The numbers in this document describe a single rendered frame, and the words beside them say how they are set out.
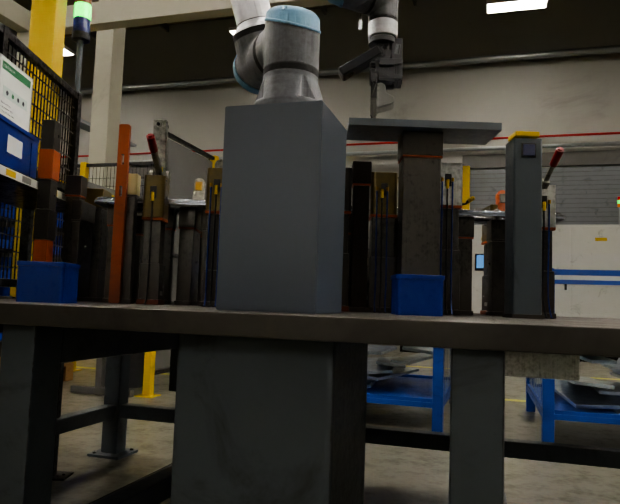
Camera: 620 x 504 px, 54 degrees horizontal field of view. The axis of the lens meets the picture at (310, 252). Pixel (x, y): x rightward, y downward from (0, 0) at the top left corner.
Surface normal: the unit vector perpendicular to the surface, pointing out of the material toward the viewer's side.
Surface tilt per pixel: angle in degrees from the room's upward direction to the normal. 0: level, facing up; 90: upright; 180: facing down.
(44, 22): 90
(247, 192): 90
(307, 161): 90
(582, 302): 90
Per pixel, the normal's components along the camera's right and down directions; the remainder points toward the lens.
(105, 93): -0.29, -0.09
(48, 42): 0.00, -0.08
